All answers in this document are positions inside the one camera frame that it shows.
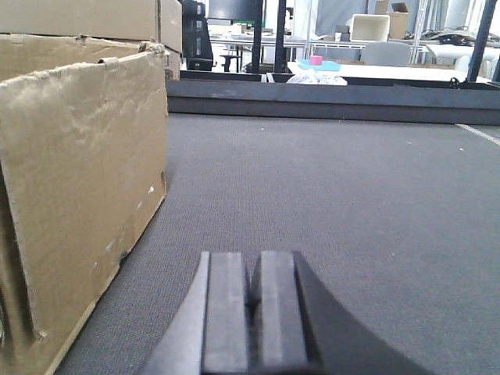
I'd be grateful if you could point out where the brown cardboard box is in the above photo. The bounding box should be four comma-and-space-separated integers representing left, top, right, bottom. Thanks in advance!
1, 34, 167, 374

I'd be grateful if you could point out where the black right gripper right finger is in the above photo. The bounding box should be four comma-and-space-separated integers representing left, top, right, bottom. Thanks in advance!
252, 251, 430, 374

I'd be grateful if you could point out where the large closed cardboard box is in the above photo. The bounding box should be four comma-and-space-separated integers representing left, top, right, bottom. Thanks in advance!
1, 0, 182, 52

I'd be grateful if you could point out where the grey office chair back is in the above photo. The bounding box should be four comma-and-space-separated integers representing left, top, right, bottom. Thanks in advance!
361, 41, 411, 67

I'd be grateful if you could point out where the light blue tray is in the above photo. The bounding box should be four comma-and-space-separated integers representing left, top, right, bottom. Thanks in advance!
295, 59, 341, 72

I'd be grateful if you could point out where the background cardboard box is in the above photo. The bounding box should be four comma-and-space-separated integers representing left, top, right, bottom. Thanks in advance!
375, 1, 409, 39

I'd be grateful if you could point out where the black equipment rack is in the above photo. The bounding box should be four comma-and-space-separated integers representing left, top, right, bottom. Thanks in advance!
181, 0, 213, 71

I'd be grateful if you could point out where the white plastic bin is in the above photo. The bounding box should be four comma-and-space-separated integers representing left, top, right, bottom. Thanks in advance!
348, 14, 390, 41

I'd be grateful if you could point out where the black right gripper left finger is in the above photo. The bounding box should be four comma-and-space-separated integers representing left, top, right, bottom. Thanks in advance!
138, 252, 249, 374

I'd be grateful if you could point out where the black vertical post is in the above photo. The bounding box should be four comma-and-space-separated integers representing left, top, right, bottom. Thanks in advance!
466, 0, 497, 82

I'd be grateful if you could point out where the pink cube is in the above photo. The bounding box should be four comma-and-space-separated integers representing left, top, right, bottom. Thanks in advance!
309, 55, 323, 66

